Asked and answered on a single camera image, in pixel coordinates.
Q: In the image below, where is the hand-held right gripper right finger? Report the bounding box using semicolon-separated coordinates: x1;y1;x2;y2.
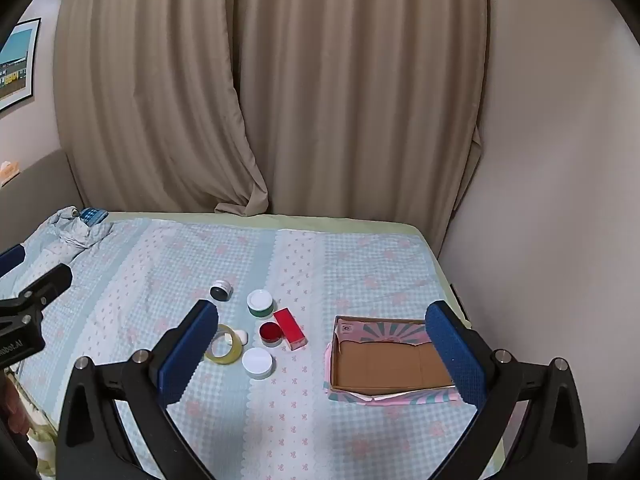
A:
424;300;588;480

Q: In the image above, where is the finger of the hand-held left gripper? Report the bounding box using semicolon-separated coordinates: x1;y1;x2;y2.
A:
9;262;73;312
0;244;27;278

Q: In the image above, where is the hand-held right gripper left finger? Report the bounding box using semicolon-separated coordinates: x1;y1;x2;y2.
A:
56;299;221;480

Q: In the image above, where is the clear tape roll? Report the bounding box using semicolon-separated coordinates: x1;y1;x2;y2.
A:
204;324;242;365

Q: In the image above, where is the crumpled light blue cloth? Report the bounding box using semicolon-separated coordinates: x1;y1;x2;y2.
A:
32;206;113;261

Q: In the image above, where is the red rectangular box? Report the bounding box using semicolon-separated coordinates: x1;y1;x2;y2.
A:
273;308;307;352

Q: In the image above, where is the white lid green jar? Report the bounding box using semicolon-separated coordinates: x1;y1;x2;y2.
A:
246;289;275;319

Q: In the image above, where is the blue checked floral bedsheet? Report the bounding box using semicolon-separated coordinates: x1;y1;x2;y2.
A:
0;212;481;480

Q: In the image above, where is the red lid jar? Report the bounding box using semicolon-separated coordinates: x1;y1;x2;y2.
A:
259;322;284;348

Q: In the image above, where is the framed wall poster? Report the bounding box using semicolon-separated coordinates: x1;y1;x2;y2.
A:
0;17;41;113

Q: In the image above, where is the beige curtain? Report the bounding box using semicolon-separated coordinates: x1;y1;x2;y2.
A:
232;0;488;256
52;0;271;216

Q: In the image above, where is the grey padded headboard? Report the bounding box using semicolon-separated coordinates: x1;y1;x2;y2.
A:
0;149;83;261

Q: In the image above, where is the pink striped cardboard box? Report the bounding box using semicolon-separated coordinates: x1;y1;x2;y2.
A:
323;315;461;405

